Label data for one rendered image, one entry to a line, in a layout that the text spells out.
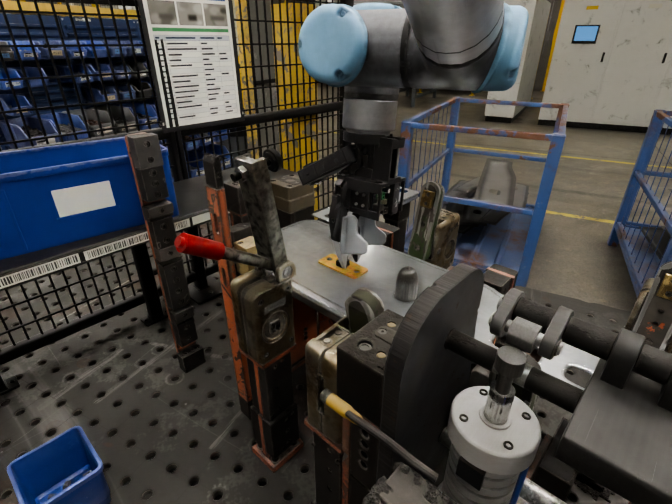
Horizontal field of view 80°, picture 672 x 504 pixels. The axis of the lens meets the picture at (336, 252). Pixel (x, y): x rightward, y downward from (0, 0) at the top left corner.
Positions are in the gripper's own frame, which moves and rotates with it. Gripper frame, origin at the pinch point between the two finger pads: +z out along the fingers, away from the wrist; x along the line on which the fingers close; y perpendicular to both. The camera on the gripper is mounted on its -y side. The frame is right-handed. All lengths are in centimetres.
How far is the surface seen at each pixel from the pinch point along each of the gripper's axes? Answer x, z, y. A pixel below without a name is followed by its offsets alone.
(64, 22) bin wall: 53, -47, -223
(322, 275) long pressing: -4.6, 2.4, -1.4
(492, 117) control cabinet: 745, 17, -200
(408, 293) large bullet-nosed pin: -3.0, 1.0, 13.0
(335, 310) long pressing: -11.2, 2.8, 6.2
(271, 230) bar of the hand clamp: -17.1, -8.8, -0.1
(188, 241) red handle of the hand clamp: -27.6, -9.8, -2.0
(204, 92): 13, -22, -53
